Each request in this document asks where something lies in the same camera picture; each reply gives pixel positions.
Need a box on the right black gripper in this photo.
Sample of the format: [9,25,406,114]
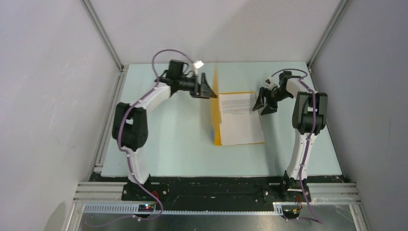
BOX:
[253,86,293,116]

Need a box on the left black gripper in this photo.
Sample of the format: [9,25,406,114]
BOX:
[177,73,216,100]

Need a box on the orange file folder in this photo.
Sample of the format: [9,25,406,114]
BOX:
[210,64,266,147]

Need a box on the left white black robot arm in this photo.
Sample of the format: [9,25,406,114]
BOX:
[112,60,217,200]

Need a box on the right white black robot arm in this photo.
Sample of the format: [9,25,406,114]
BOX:
[252,68,328,202]

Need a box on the right controller board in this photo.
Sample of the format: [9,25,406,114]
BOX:
[282,209,300,220]

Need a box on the controller board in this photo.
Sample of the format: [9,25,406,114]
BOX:
[282,209,300,220]
[138,204,155,212]

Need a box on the left controller board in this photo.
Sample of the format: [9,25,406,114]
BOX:
[138,204,155,212]

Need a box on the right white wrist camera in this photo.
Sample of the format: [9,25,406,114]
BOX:
[265,77,278,90]

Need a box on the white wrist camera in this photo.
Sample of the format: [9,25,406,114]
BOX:
[191,60,204,76]
[265,77,278,90]

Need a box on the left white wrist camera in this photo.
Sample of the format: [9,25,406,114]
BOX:
[191,60,204,76]

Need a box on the aluminium frame rail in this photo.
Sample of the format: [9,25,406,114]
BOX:
[64,182,372,231]

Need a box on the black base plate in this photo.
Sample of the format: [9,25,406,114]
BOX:
[89,174,346,212]

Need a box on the left aluminium corner post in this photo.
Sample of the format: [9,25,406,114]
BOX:
[80,0,124,71]

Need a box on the aluminium corner post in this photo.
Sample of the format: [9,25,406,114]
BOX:
[80,0,124,71]
[307,0,351,70]

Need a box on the right aluminium corner post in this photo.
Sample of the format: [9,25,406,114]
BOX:
[307,0,351,70]

